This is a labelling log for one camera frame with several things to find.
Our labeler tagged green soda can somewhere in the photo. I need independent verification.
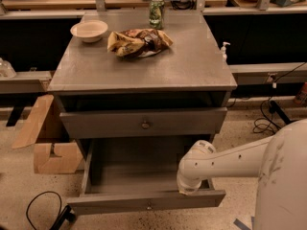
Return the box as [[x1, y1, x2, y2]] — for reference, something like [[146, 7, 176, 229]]
[[149, 0, 165, 30]]

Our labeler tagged grey top drawer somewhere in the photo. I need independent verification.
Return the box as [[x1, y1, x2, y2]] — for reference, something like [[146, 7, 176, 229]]
[[60, 107, 227, 139]]

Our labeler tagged white bowl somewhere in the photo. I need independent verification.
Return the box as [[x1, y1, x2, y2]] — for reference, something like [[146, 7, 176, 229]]
[[70, 20, 108, 43]]

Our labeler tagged clear plastic container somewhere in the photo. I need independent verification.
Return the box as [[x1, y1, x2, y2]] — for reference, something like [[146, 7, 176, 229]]
[[0, 57, 16, 79]]

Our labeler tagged black cable bundle right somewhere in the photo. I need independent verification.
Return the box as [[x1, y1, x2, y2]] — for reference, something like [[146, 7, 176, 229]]
[[252, 61, 307, 136]]

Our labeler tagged black chair base leg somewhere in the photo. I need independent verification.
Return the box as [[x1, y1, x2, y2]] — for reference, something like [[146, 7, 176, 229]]
[[50, 205, 76, 230]]

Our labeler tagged black floor cable loop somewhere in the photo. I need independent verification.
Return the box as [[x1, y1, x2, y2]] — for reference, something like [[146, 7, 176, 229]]
[[25, 191, 63, 230]]

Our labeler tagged cardboard box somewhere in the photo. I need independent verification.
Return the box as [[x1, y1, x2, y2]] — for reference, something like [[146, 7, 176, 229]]
[[12, 95, 83, 174]]

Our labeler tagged white pump bottle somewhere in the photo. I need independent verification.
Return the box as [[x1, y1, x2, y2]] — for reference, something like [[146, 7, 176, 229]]
[[221, 42, 231, 62]]

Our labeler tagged crumpled chip bag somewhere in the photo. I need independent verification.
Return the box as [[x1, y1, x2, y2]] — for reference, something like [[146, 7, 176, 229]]
[[107, 29, 173, 58]]

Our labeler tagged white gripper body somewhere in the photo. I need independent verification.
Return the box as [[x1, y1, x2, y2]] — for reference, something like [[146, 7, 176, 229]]
[[177, 174, 201, 196]]

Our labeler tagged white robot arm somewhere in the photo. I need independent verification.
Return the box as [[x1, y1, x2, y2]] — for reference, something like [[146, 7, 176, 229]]
[[177, 119, 307, 230]]

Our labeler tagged orange bottle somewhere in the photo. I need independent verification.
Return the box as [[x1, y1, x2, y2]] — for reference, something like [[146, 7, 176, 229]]
[[294, 82, 307, 105]]

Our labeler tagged grey drawer cabinet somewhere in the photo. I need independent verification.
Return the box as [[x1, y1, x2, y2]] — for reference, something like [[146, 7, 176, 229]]
[[47, 9, 238, 190]]

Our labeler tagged grey drawer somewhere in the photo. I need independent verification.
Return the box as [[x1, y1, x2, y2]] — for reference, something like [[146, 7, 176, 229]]
[[60, 107, 227, 139], [68, 136, 225, 215]]

